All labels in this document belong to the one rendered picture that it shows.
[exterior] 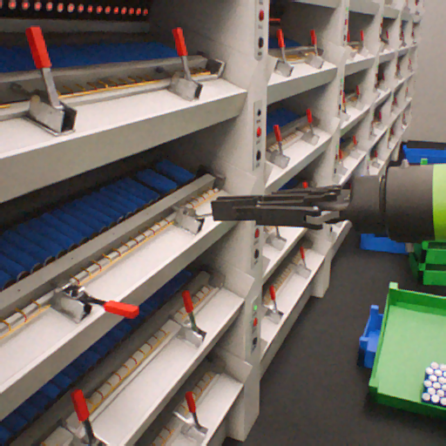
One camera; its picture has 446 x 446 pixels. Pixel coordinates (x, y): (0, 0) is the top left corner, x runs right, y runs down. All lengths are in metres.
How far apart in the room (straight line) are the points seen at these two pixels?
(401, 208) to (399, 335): 0.83
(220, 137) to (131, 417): 0.48
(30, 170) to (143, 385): 0.40
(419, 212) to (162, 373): 0.43
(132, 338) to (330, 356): 0.79
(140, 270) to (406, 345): 0.90
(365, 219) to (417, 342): 0.81
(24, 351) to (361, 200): 0.41
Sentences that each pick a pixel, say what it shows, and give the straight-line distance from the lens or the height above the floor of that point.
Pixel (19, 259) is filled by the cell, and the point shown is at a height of 0.59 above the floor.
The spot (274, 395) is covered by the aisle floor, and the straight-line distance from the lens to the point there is 1.33.
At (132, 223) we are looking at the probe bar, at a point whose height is 0.59.
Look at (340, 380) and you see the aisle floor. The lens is 1.40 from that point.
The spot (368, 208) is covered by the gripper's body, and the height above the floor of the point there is 0.63.
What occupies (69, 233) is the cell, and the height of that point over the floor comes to 0.59.
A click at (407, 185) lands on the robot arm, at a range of 0.64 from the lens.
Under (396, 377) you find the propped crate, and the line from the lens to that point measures 1.38.
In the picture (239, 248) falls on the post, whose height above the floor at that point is 0.45.
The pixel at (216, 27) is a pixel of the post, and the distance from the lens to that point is 0.91.
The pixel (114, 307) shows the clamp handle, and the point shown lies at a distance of 0.54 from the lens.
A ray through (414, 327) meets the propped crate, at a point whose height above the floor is 0.11.
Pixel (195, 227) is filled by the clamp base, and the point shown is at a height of 0.56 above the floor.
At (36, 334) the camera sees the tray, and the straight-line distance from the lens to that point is 0.55.
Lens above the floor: 0.83
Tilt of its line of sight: 20 degrees down
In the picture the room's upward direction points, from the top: straight up
